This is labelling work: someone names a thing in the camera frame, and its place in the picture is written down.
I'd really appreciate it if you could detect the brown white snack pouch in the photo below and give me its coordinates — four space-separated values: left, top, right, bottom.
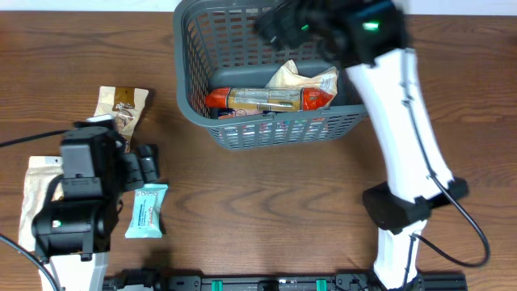
94 86 149 152

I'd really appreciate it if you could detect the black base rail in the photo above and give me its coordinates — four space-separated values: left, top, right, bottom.
103 266 469 291

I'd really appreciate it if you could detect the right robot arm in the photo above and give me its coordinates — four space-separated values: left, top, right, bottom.
254 0 468 290

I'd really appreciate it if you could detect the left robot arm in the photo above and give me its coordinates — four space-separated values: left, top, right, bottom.
32 124 159 290

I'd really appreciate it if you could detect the light blue snack packet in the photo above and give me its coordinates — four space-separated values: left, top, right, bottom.
124 183 168 238

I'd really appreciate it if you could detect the grey plastic basket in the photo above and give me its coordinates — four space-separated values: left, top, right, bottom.
174 0 367 150

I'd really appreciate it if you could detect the beige powder bag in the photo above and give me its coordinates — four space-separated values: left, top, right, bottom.
265 60 339 98

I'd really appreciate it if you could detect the orange spaghetti package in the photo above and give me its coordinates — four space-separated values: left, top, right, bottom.
204 87 334 112

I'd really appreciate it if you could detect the beige resealable pouch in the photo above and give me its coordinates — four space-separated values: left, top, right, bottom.
18 156 63 251

